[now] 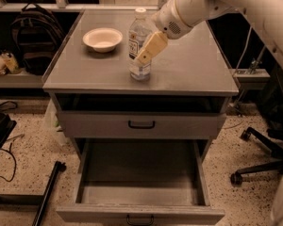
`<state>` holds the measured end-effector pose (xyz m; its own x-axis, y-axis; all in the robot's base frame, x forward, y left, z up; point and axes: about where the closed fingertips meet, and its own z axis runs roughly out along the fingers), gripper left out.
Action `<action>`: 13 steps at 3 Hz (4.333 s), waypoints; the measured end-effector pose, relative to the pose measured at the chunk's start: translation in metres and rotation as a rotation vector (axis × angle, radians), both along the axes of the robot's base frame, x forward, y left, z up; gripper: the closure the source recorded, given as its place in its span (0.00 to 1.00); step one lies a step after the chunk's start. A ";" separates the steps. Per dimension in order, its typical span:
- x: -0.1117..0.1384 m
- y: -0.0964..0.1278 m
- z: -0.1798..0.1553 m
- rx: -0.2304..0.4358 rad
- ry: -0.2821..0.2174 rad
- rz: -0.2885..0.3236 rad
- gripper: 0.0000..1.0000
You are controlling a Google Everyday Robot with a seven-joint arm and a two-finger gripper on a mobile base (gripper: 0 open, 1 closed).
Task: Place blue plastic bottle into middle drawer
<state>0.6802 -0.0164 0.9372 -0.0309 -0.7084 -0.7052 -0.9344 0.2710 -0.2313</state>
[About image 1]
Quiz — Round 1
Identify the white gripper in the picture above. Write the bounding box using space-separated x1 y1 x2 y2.
134 0 191 65

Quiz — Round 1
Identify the clear plastic water bottle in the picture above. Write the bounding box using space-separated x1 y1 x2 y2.
128 8 152 81

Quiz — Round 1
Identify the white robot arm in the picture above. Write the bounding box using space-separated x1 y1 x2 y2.
134 0 283 70

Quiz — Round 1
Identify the grey drawer cabinet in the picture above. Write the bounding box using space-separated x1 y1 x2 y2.
43 9 238 155

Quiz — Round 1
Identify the closed upper grey drawer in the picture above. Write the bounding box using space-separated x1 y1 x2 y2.
58 111 226 139

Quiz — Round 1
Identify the open lower grey drawer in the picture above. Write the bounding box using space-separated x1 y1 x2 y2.
57 139 225 226

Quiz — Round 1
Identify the white paper bowl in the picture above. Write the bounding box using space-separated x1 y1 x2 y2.
82 27 123 53

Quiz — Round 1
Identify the dark backpack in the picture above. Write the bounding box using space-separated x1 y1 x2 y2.
10 3 66 75

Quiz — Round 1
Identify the clear plastic bag beside cabinet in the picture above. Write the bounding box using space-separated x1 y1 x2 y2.
43 100 69 146

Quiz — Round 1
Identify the black office chair base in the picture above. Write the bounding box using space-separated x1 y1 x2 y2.
230 125 283 186

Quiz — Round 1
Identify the black metal floor stand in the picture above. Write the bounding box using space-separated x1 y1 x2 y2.
0 161 66 226

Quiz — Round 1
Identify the white power strip with cable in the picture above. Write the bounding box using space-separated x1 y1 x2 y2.
232 25 253 76

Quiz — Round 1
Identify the black cable on floor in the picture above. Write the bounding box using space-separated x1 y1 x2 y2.
0 141 18 183

